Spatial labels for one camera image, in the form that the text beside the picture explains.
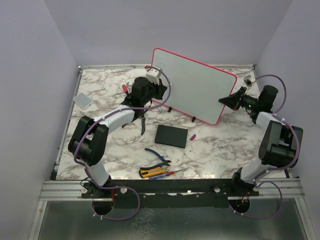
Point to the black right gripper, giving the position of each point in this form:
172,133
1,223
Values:
233,101

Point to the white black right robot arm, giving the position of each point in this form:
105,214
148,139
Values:
280,145

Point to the black handled wire stripper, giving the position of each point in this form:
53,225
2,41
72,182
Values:
142,122

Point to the red handled wrench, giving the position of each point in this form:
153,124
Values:
127,88

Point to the yellow black utility knife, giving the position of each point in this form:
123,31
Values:
152,172

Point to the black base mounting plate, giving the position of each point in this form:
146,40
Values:
168,193

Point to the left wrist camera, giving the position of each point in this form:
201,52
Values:
153,75

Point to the black flat network switch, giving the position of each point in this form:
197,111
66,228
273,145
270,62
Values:
171,136

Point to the blue handled cutting pliers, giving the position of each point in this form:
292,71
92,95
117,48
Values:
166,162

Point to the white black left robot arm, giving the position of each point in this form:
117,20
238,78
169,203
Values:
89,140

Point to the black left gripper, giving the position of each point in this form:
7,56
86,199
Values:
160,89

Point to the black wire whiteboard stand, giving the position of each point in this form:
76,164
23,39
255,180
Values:
191,118

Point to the red blue screwdriver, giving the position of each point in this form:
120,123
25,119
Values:
163,175

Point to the pink framed whiteboard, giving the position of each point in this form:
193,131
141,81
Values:
196,87

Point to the small white square box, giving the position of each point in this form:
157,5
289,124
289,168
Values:
82,100

